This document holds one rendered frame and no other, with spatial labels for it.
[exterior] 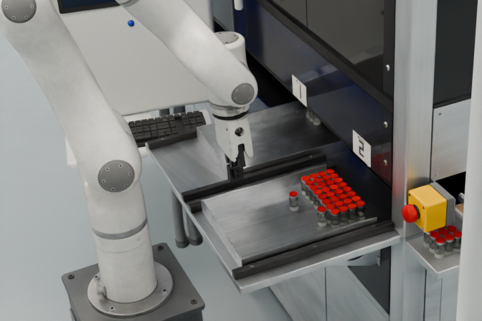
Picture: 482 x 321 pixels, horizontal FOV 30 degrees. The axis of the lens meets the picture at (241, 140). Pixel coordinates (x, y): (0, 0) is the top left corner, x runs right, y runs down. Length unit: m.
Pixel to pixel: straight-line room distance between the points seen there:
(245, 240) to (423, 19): 0.66
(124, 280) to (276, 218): 0.43
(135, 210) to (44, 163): 2.40
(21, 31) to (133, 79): 1.22
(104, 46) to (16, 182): 1.55
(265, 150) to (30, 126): 2.32
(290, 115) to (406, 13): 0.84
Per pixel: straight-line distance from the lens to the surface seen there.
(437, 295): 2.27
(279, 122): 2.56
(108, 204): 1.87
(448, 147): 2.03
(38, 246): 3.72
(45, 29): 1.61
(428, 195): 1.98
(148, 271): 1.97
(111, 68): 2.76
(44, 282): 3.53
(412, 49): 1.86
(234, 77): 1.70
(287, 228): 2.13
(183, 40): 1.70
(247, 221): 2.16
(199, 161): 2.41
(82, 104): 1.72
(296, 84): 2.43
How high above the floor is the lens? 2.15
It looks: 31 degrees down
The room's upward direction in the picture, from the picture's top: 5 degrees counter-clockwise
